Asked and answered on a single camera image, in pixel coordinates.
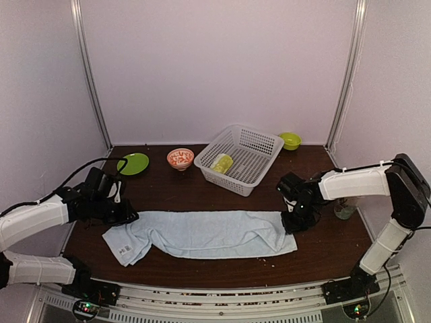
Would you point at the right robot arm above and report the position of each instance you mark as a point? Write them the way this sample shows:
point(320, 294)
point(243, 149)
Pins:
point(397, 180)

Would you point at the white perforated plastic basket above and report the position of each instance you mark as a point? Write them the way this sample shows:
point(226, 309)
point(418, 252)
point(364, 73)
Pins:
point(253, 152)

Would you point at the aluminium front rail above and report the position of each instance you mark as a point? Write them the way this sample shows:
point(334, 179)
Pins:
point(290, 303)

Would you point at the red white patterned bowl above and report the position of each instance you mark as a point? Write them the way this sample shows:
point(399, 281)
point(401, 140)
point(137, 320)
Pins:
point(180, 158)

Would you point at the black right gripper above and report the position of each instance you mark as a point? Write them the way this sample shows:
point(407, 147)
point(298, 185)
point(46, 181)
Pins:
point(291, 227)

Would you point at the light blue towel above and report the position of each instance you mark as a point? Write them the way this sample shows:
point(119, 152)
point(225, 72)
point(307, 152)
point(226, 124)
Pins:
point(201, 235)

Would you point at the green crocodile pattern towel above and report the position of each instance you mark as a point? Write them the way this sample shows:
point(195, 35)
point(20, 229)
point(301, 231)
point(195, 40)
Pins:
point(222, 163)

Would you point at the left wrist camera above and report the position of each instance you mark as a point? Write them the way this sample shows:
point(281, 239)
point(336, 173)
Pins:
point(115, 192)

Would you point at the right aluminium corner post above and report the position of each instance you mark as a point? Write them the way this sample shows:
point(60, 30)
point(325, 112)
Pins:
point(350, 70)

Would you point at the left aluminium corner post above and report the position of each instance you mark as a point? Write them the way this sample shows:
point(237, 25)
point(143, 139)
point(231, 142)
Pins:
point(89, 76)

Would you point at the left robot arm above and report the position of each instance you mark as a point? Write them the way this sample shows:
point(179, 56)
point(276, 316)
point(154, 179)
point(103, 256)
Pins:
point(98, 197)

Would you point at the small lime green bowl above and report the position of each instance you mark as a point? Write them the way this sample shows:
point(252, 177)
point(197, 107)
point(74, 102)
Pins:
point(292, 141)

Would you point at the green round plate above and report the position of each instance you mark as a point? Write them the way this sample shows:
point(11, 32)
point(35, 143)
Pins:
point(133, 164)

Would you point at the aluminium corner post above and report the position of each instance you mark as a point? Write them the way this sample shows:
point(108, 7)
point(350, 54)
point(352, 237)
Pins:
point(350, 70)
point(89, 76)

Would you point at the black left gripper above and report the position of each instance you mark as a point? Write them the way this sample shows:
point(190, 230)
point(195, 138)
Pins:
point(126, 216)

